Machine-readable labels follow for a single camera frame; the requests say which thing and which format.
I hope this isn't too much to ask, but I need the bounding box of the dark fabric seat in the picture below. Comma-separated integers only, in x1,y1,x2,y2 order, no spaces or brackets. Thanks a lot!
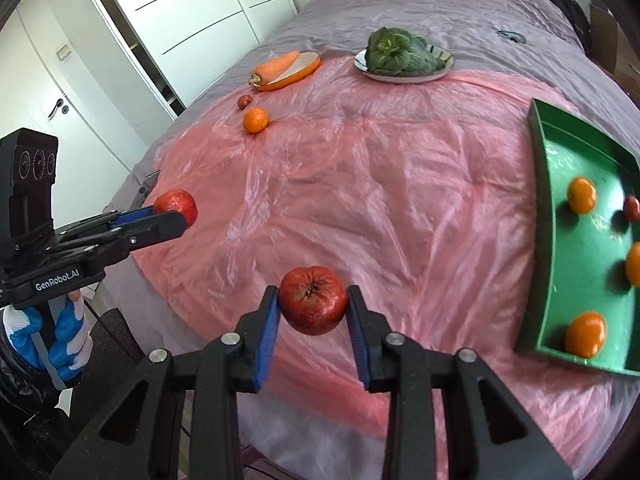
65,297,151,431

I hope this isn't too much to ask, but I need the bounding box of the carrot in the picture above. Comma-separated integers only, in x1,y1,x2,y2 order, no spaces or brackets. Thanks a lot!
249,51,301,86

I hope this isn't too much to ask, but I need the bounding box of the orange oval dish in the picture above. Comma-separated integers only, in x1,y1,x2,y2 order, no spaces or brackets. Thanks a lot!
255,52,321,92

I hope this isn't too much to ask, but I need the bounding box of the white door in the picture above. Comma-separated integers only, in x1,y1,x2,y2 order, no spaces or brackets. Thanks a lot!
0,0,151,196

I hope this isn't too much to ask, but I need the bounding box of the orange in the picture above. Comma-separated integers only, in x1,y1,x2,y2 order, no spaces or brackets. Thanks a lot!
567,176,598,215
565,311,608,359
625,241,640,288
242,108,270,135

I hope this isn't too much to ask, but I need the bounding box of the pink plastic sheet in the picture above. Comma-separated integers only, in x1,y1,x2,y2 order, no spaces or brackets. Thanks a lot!
127,52,640,466

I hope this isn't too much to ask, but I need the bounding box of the white round plate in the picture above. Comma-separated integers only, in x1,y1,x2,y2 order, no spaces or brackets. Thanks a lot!
354,46,455,83

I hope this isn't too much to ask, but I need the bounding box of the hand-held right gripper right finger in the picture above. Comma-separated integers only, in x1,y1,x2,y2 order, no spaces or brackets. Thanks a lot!
347,285,576,480

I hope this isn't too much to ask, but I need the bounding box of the person's left forearm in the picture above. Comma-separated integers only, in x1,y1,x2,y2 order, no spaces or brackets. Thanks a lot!
0,330,68,423

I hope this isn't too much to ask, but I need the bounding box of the wooden dresser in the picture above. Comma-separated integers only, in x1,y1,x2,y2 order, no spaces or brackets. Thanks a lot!
587,2,640,91

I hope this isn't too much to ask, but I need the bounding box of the bok choy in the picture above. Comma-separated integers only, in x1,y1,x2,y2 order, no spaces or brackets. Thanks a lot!
364,27,443,77

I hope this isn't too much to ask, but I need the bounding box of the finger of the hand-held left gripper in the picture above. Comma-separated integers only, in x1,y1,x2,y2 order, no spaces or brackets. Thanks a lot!
55,210,190,281
52,205,158,243

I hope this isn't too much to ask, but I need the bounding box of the green rectangular tray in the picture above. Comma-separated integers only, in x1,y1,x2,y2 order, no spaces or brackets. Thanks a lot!
516,97,640,377

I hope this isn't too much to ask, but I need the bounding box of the black backpack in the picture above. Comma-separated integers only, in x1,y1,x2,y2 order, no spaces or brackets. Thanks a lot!
546,0,593,53

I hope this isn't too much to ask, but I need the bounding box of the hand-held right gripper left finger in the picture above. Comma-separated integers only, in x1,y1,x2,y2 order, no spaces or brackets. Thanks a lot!
50,285,281,480

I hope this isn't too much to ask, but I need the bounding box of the person's left hand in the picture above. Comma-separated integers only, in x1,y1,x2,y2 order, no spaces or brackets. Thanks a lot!
2,292,96,392

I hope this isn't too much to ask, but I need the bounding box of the white wardrobe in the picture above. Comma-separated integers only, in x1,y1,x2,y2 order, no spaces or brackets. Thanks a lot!
75,0,313,121

